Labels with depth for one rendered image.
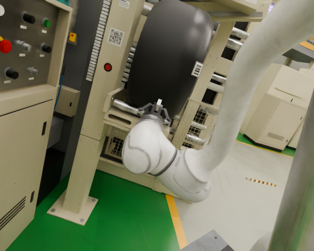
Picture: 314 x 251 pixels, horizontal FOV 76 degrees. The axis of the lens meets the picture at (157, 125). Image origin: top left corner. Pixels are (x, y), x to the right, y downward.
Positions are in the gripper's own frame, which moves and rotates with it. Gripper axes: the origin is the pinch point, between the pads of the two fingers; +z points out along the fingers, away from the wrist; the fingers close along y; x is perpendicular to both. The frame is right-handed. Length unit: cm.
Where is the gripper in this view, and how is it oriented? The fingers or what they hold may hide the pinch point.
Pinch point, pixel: (158, 104)
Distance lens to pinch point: 85.3
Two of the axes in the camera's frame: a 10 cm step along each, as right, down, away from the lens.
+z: 1.3, -4.3, 8.9
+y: -9.4, -3.4, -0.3
